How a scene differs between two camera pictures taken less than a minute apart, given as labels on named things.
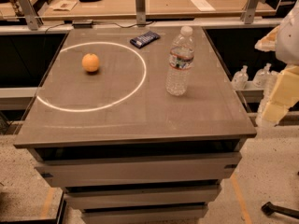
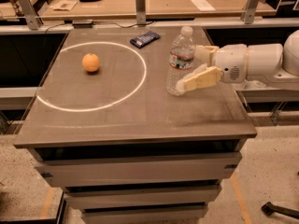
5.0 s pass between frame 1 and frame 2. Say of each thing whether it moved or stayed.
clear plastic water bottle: stayed
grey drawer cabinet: stayed
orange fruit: stayed
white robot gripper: moved
